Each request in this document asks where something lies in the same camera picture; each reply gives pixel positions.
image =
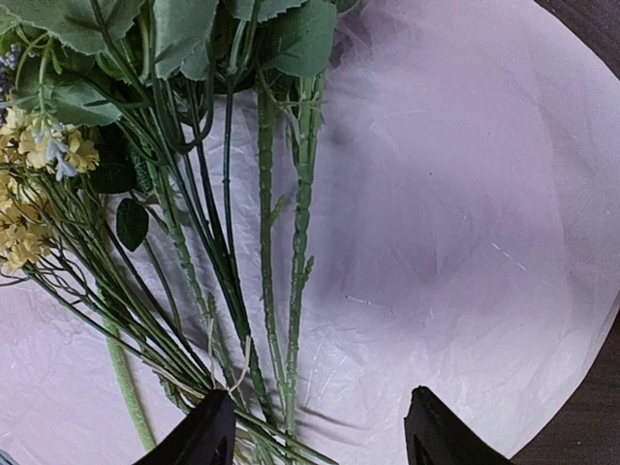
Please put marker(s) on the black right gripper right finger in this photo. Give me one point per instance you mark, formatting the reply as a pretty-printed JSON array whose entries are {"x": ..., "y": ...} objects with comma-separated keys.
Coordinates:
[{"x": 435, "y": 435}]

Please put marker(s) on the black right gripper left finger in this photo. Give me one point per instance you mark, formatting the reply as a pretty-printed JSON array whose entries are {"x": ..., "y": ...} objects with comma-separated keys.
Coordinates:
[{"x": 205, "y": 437}]

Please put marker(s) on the pink fake flower stem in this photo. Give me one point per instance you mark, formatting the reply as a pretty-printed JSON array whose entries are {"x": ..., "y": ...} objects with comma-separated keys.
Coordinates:
[
  {"x": 126, "y": 383},
  {"x": 300, "y": 100}
]

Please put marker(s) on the pink wrapping paper sheet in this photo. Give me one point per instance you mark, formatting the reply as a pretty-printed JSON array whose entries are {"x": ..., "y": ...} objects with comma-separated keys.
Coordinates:
[{"x": 465, "y": 234}]

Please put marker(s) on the yellow fake flower sprig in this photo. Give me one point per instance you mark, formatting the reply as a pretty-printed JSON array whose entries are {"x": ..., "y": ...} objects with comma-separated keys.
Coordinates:
[{"x": 94, "y": 215}]

